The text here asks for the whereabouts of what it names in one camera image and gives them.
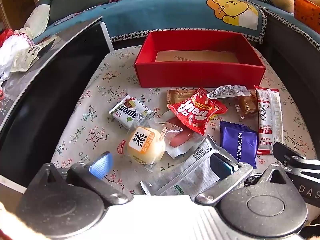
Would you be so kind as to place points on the steamed cake packet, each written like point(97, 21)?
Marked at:
point(145, 142)

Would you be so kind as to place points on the wooden cabinet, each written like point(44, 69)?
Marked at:
point(17, 0)

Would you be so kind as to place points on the grey sofa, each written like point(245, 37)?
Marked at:
point(287, 62)

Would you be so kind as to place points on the small white green packet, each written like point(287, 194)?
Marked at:
point(25, 58)

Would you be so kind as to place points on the white red plastic bag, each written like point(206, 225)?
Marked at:
point(10, 52)

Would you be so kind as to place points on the floral tablecloth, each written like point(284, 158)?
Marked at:
point(105, 85)

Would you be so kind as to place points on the red cardboard box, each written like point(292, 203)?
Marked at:
point(200, 75)

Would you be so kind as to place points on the blue lion print sofa cover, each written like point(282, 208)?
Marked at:
point(162, 12)

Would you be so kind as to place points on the grey printed packet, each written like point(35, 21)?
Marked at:
point(192, 172)

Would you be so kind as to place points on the blue houndstooth trim sofa cover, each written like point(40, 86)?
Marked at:
point(287, 21)

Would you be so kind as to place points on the gold biscuit packet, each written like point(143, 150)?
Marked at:
point(177, 96)

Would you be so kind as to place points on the purple wafer biscuit packet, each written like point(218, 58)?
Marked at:
point(237, 142)

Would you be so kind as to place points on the green white wafer packet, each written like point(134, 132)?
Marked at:
point(125, 111)

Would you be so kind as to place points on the black glossy side table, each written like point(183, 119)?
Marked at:
point(50, 92)

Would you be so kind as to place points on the long white red stick packet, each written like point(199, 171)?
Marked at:
point(268, 115)

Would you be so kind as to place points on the orange plastic basket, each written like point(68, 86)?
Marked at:
point(307, 15)

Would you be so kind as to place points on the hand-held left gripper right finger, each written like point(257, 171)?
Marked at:
point(222, 167)

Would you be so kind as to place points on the vacuum sausage packet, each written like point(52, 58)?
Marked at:
point(180, 138)

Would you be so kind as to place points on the pale green cloth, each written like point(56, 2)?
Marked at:
point(37, 21)

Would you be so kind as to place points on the red gummy candy packet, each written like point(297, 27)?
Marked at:
point(192, 112)

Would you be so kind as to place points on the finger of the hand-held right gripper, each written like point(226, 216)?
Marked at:
point(287, 155)

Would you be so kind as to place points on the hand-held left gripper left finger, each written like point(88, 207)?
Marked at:
point(102, 165)

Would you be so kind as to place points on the clear brown pastry packet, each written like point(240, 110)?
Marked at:
point(246, 105)

